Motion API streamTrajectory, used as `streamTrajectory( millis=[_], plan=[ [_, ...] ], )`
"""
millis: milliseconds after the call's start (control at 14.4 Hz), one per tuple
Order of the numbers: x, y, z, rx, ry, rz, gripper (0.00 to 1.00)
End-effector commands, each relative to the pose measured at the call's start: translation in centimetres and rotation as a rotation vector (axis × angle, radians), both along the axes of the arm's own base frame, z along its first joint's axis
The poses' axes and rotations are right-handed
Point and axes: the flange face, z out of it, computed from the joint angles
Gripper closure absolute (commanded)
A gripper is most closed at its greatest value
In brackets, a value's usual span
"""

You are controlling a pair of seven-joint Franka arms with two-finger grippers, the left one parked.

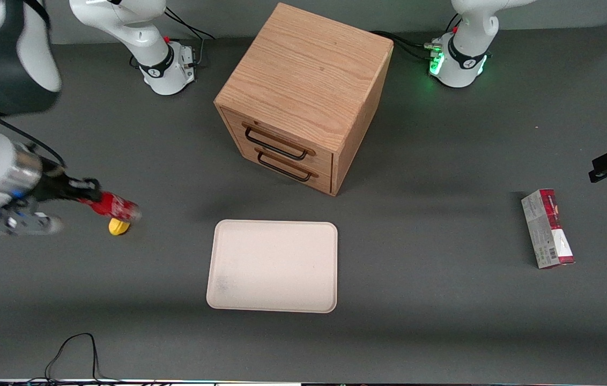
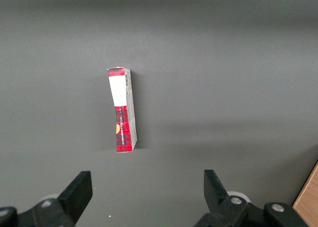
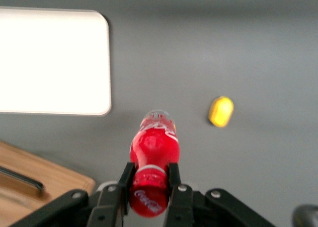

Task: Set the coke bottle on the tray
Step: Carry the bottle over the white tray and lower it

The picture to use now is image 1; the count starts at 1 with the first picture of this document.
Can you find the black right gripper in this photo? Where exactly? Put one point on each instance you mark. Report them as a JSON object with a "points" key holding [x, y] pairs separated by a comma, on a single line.
{"points": [[54, 187]]}

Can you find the red coke bottle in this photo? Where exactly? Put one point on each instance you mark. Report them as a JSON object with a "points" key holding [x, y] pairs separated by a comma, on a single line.
{"points": [[118, 208]]}

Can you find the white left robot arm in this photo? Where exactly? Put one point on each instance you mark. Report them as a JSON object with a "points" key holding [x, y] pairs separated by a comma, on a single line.
{"points": [[464, 51]]}

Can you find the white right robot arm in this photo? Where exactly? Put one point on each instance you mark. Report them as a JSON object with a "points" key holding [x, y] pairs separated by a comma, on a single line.
{"points": [[140, 32]]}

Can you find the beige plastic tray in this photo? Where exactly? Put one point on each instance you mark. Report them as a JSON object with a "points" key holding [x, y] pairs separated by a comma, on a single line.
{"points": [[273, 266]]}

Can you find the yellow toy lemon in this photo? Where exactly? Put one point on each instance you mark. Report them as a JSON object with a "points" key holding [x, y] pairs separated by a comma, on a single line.
{"points": [[118, 228]]}

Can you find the grey and red carton box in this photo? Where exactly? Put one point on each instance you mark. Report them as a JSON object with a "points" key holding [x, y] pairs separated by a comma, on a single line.
{"points": [[547, 230]]}

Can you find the small wooden drawer front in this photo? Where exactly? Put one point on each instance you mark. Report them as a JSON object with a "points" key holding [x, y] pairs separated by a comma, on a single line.
{"points": [[324, 179]]}

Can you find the large wooden drawer front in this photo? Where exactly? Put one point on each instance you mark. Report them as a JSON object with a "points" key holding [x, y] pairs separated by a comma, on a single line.
{"points": [[322, 161]]}

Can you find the wooden drawer cabinet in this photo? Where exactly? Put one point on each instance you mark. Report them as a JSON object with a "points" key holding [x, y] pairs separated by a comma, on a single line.
{"points": [[309, 69]]}

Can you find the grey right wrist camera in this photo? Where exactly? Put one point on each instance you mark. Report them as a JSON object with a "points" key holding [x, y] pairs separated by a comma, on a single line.
{"points": [[24, 224]]}

